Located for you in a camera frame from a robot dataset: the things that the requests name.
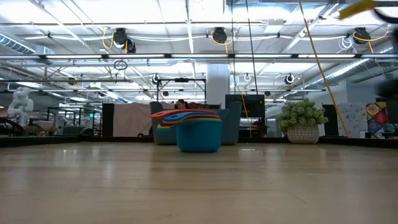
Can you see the green succulent in white pot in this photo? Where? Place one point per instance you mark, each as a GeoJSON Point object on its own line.
{"type": "Point", "coordinates": [300, 116]}

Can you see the navy blue measuring cup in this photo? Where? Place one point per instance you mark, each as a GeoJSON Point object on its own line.
{"type": "Point", "coordinates": [166, 123]}

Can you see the white patterned panel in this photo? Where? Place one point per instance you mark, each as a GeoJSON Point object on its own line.
{"type": "Point", "coordinates": [354, 119]}

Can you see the red measuring cup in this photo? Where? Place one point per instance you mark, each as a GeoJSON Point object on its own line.
{"type": "Point", "coordinates": [174, 113]}

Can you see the pink cloth partition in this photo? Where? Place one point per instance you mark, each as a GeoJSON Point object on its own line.
{"type": "Point", "coordinates": [130, 119]}

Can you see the black stand frame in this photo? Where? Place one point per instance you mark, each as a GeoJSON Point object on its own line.
{"type": "Point", "coordinates": [182, 80]}

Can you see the person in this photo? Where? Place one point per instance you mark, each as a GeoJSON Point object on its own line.
{"type": "Point", "coordinates": [181, 104]}

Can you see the yellow measuring cup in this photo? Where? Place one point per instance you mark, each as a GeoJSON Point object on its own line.
{"type": "Point", "coordinates": [162, 127]}

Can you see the cyan measuring cup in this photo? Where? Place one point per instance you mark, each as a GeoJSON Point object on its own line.
{"type": "Point", "coordinates": [199, 137]}

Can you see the colourful patterned poster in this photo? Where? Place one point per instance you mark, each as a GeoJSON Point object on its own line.
{"type": "Point", "coordinates": [377, 116]}

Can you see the white pillar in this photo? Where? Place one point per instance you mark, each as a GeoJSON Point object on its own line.
{"type": "Point", "coordinates": [217, 84]}

